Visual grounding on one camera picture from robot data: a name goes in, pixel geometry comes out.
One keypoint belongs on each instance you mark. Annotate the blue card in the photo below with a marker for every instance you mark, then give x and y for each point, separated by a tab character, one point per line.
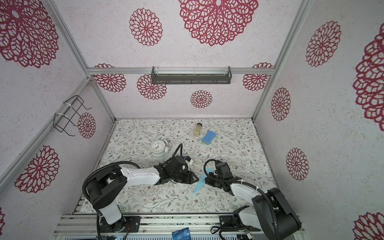
183	234

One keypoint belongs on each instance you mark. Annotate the light blue paper sheet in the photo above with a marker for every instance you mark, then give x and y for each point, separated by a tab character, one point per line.
201	183

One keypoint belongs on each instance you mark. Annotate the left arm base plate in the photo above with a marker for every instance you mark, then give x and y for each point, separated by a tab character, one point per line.
127	224

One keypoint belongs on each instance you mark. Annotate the black wire wall basket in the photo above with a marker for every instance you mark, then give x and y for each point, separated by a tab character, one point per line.
62	120

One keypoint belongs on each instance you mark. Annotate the blue green sponge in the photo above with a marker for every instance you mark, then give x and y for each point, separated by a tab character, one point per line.
209	137

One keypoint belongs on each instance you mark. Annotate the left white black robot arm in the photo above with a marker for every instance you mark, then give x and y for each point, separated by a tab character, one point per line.
102	187

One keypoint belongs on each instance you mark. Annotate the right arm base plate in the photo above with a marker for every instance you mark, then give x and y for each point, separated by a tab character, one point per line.
228	223

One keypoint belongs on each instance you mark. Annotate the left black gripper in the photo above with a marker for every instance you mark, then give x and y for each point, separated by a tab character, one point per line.
189	178

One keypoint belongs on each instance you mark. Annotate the black wall shelf rack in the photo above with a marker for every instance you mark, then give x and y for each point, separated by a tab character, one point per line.
191	77

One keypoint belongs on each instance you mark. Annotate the white alarm clock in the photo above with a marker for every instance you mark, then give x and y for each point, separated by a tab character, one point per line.
159	148

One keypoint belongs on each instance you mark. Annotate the small yellow liquid jar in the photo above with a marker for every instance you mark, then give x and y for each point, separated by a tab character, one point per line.
198	129

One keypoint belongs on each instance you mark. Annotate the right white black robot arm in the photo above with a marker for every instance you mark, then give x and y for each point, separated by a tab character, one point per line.
272	214

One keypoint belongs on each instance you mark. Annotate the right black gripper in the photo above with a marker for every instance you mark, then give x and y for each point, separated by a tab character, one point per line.
210	179

